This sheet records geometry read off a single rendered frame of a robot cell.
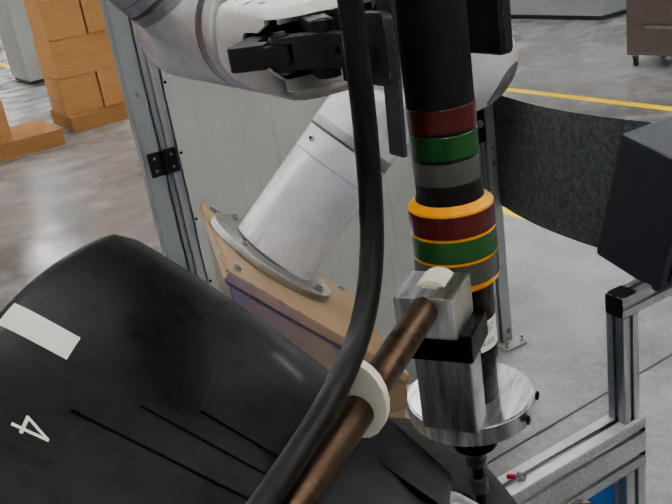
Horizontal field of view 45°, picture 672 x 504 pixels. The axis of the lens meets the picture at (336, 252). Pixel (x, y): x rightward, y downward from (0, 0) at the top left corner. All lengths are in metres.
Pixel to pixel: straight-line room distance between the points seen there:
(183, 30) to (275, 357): 0.24
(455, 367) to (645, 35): 7.06
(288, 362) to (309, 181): 0.63
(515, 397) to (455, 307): 0.10
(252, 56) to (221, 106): 1.90
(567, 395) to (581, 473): 1.67
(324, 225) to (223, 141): 1.29
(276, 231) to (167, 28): 0.52
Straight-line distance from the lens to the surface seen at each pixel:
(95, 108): 8.61
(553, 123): 2.53
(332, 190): 1.04
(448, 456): 0.66
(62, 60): 8.49
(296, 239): 1.05
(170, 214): 2.29
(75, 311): 0.39
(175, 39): 0.57
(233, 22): 0.47
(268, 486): 0.26
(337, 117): 1.04
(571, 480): 1.17
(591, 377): 2.94
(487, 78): 1.04
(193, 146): 2.29
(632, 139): 1.11
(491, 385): 0.45
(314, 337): 0.98
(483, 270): 0.41
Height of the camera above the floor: 1.56
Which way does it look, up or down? 22 degrees down
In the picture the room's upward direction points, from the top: 9 degrees counter-clockwise
